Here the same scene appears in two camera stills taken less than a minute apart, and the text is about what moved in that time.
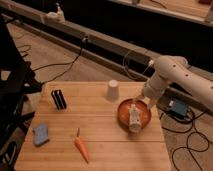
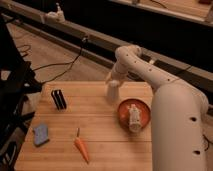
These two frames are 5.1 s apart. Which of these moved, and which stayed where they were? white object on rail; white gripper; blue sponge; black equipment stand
Moved: white gripper
Stayed: black equipment stand; white object on rail; blue sponge
